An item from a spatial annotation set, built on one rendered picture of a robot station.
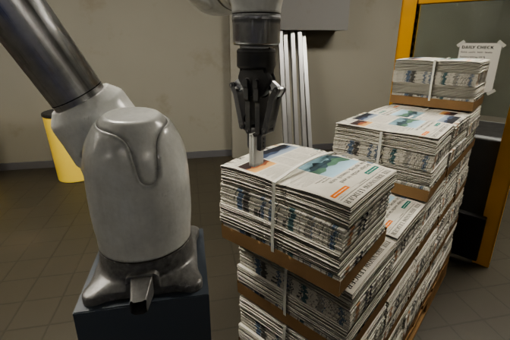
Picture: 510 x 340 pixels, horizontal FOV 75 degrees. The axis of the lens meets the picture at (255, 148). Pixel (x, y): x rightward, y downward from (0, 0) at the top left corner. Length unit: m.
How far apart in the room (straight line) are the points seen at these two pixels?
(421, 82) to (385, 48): 2.78
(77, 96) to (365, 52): 4.04
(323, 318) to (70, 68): 0.80
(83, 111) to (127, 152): 0.20
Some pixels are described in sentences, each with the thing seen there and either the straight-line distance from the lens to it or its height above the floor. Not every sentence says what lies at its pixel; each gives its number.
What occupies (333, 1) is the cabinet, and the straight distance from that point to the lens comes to 3.94.
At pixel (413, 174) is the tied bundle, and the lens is 1.31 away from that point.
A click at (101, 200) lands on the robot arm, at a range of 0.53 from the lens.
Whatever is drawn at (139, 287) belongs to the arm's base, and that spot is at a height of 1.03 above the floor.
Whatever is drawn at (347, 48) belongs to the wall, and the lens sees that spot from 4.37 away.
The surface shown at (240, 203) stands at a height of 0.97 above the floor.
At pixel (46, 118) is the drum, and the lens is 3.73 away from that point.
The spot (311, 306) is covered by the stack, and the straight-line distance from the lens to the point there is 0.97.
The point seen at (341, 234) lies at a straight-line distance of 0.74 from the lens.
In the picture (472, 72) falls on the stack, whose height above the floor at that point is 1.24.
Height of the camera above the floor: 1.38
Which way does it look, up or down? 18 degrees down
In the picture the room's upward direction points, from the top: straight up
